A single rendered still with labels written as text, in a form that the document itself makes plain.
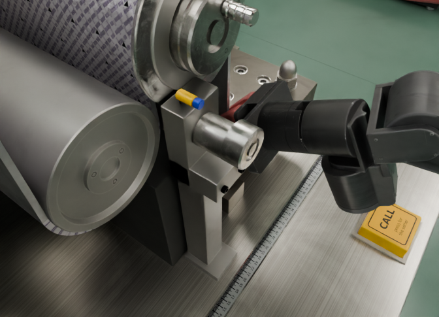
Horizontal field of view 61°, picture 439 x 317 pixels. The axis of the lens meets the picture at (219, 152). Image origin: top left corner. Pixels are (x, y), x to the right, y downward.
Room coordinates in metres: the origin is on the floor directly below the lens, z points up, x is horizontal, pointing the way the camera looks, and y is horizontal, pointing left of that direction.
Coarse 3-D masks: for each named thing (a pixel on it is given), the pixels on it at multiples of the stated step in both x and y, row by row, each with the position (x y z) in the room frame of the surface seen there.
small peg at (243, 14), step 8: (232, 0) 0.28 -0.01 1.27; (224, 8) 0.27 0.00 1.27; (232, 8) 0.27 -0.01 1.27; (240, 8) 0.27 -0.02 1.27; (248, 8) 0.27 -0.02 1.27; (256, 8) 0.27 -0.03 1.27; (224, 16) 0.28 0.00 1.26; (232, 16) 0.27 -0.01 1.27; (240, 16) 0.26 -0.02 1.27; (248, 16) 0.26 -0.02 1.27; (256, 16) 0.27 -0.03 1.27; (248, 24) 0.26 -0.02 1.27
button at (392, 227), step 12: (372, 216) 0.29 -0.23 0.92; (384, 216) 0.29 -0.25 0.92; (396, 216) 0.29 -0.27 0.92; (408, 216) 0.29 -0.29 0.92; (420, 216) 0.29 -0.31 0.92; (360, 228) 0.28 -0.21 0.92; (372, 228) 0.27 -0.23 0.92; (384, 228) 0.27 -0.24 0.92; (396, 228) 0.27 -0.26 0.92; (408, 228) 0.27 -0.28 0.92; (372, 240) 0.26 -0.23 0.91; (384, 240) 0.25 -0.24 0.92; (396, 240) 0.25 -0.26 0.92; (408, 240) 0.25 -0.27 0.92; (396, 252) 0.24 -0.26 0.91
